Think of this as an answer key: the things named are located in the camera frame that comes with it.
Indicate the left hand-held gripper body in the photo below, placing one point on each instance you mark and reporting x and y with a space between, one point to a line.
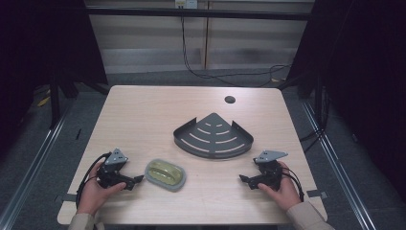
110 171

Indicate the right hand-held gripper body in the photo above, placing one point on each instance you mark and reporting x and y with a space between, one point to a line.
268 171

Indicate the yellow soap bar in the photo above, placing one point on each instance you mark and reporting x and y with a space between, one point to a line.
164 172

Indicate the dark grey corner shelf rack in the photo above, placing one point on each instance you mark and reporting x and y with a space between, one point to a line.
213 137

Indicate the person's left hand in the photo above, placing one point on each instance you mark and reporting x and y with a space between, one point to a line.
95 191

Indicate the person's right hand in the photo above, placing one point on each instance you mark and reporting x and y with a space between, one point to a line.
282 191

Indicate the grey tape strip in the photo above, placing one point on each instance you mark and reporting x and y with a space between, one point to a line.
316 193
65 197

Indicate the black table grommet hole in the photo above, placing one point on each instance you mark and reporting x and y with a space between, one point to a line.
230 99

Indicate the black metal stand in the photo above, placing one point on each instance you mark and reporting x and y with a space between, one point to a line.
56 99

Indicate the black curtain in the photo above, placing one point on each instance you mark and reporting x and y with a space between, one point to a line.
360 80
44 48

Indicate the aluminium floor rail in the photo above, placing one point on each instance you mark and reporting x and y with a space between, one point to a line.
338 166
28 166

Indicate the black metal frame bar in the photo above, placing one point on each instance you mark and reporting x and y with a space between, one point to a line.
198 13

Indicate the white wall socket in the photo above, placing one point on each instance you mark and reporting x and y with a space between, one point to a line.
186 4

